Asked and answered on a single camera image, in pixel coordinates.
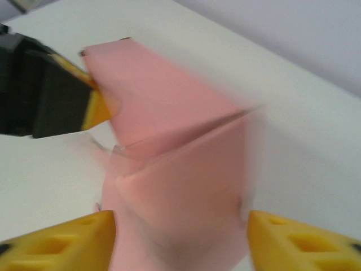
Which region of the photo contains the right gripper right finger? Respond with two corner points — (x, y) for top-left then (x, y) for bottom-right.
(247, 210), (361, 271)

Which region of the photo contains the pink paper box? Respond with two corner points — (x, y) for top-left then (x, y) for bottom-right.
(80, 36), (265, 271)

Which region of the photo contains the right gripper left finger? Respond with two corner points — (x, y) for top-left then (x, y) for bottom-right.
(0, 210), (116, 271)

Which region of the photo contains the aluminium frame post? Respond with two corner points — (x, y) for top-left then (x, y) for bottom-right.
(11, 0), (39, 14)

